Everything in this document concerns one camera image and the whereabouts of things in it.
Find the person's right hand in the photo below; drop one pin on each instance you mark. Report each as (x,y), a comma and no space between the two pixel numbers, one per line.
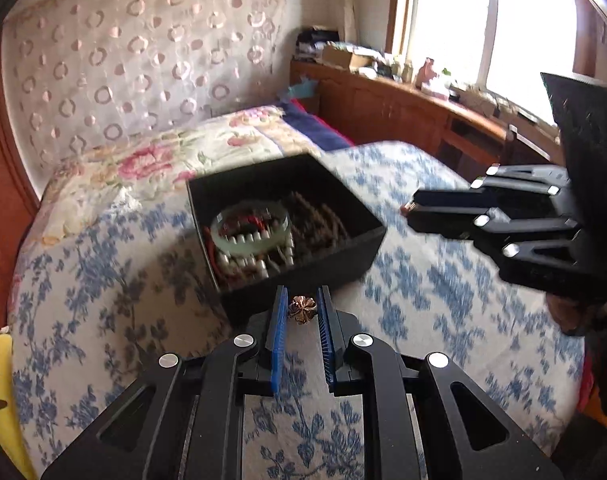
(572,319)

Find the window with white frame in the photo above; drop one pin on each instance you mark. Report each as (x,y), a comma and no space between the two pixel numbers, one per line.
(499,46)

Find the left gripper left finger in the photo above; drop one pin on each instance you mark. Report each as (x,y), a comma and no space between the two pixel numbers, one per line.
(183,418)

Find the black jewelry box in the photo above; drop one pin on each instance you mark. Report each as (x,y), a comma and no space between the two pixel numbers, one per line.
(334,236)

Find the pink figurine on cabinet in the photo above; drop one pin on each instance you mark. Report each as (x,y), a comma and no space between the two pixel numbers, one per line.
(425,74)

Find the small copper flower earring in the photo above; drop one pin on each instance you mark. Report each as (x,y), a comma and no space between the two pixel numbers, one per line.
(302,309)

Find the circle patterned lace headboard cover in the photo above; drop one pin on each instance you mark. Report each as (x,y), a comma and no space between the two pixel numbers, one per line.
(86,73)

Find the yellow plush toy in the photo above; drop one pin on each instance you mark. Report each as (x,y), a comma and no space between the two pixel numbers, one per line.
(11,439)

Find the green jade bangle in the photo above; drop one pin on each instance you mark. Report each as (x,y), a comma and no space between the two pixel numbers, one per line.
(251,227)

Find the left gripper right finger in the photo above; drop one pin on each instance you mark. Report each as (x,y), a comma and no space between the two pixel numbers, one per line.
(423,418)

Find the cardboard box on cabinet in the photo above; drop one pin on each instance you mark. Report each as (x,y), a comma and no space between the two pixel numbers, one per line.
(344,59)

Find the wooden side cabinet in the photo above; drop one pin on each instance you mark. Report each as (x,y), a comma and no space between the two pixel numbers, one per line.
(371,110)

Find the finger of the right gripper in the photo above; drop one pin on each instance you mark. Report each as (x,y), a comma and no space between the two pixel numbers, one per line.
(513,244)
(521,187)

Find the navy blue blanket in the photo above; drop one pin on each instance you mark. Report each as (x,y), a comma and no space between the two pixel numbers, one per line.
(321,134)

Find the pink floral quilt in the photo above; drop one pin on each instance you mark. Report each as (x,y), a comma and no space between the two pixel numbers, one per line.
(144,171)

